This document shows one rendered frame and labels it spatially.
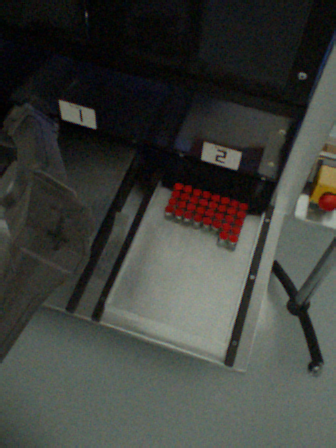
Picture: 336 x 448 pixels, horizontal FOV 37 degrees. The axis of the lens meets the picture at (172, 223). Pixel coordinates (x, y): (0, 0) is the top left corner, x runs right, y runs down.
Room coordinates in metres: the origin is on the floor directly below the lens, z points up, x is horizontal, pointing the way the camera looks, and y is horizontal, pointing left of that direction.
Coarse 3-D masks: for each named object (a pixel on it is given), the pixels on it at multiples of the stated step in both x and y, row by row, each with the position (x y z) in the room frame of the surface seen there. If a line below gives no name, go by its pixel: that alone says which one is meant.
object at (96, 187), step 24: (72, 144) 0.83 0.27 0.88; (96, 144) 0.84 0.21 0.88; (120, 144) 0.85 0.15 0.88; (72, 168) 0.75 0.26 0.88; (96, 168) 0.76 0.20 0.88; (120, 168) 0.77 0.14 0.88; (96, 192) 0.69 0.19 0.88; (0, 216) 0.59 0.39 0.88; (96, 216) 0.62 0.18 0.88; (96, 240) 0.55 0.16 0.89
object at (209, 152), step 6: (204, 144) 0.74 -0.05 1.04; (210, 144) 0.73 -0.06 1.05; (204, 150) 0.74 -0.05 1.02; (210, 150) 0.73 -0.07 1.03; (216, 150) 0.73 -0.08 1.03; (228, 150) 0.72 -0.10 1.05; (234, 150) 0.72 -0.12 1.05; (204, 156) 0.73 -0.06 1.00; (210, 156) 0.73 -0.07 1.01; (228, 156) 0.72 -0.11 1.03; (234, 156) 0.72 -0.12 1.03; (210, 162) 0.73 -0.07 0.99; (216, 162) 0.73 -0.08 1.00; (228, 162) 0.72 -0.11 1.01; (234, 162) 0.72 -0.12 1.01; (234, 168) 0.72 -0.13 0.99
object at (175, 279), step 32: (160, 192) 0.71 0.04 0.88; (160, 224) 0.62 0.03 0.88; (256, 224) 0.65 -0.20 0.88; (128, 256) 0.52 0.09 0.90; (160, 256) 0.54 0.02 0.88; (192, 256) 0.54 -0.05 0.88; (224, 256) 0.55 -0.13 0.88; (128, 288) 0.45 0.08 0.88; (160, 288) 0.46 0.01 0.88; (192, 288) 0.47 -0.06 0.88; (224, 288) 0.47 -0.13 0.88; (160, 320) 0.39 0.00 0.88; (192, 320) 0.39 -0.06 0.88; (224, 320) 0.40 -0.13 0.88
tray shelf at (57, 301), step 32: (160, 160) 0.81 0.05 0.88; (192, 192) 0.72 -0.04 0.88; (224, 192) 0.73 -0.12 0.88; (256, 192) 0.74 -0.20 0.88; (128, 224) 0.61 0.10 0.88; (0, 256) 0.49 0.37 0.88; (64, 288) 0.44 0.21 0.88; (96, 288) 0.44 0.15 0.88; (256, 288) 0.48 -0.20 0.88; (128, 320) 0.38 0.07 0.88; (256, 320) 0.41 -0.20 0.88; (192, 352) 0.33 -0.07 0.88; (224, 352) 0.33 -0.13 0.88
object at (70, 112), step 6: (60, 102) 0.81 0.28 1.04; (66, 102) 0.81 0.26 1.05; (60, 108) 0.81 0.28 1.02; (66, 108) 0.81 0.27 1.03; (72, 108) 0.80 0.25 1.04; (78, 108) 0.80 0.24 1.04; (84, 108) 0.80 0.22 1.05; (66, 114) 0.81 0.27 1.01; (72, 114) 0.81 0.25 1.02; (78, 114) 0.80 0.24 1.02; (84, 114) 0.80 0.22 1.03; (90, 114) 0.80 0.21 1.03; (66, 120) 0.81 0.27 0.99; (72, 120) 0.81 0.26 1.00; (78, 120) 0.80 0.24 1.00; (84, 120) 0.80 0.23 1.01; (90, 120) 0.80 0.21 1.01; (90, 126) 0.80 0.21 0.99; (96, 126) 0.79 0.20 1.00
